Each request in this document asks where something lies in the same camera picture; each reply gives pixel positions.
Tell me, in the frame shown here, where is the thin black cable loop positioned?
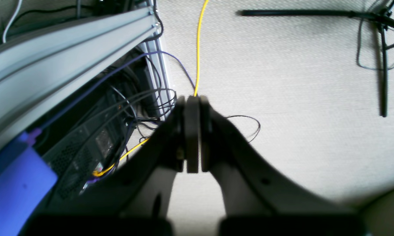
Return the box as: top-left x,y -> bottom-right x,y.
226,115 -> 261,143

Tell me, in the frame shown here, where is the white cable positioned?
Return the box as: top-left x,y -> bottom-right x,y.
2,0 -> 23,44

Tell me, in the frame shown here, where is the blue purple box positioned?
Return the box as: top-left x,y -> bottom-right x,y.
0,129 -> 57,236

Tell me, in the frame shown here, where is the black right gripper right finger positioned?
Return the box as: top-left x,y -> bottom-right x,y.
198,96 -> 368,236

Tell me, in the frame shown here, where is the black computer case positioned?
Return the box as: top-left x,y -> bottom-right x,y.
37,63 -> 162,208

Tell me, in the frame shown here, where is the black tripod stand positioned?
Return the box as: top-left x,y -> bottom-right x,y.
238,0 -> 394,117

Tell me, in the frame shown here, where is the yellow cable on floor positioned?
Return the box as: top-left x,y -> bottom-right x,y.
92,0 -> 210,177

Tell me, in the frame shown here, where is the grey metal frame base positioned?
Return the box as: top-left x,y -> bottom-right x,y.
0,6 -> 159,150

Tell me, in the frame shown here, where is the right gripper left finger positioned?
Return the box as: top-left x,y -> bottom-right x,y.
20,96 -> 186,236

